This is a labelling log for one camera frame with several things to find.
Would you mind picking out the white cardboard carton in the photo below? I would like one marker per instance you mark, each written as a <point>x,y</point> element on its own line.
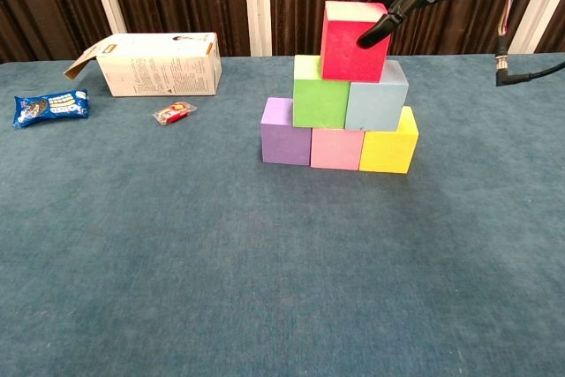
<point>159,72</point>

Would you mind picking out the green foam cube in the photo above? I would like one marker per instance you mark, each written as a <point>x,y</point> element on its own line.
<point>318,103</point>

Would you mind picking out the pink foam cube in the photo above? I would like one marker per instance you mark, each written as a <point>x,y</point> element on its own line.
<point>337,149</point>

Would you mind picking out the light blue foam cube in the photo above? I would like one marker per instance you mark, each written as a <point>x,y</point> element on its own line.
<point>375,103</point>

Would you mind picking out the small red candy wrapper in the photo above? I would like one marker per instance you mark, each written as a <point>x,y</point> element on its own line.
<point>174,113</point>

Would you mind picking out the red foam cube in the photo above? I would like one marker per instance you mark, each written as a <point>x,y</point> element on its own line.
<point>348,50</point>

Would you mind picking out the purple foam cube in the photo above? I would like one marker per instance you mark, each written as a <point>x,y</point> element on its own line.
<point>282,143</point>

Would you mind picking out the yellow foam cube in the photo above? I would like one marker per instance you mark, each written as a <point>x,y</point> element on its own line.
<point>388,152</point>

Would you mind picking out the teal felt table cover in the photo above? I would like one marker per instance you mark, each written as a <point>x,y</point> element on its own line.
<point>353,306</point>

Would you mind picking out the blue Oreo cookie packet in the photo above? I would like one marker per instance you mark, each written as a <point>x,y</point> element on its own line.
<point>48,107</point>

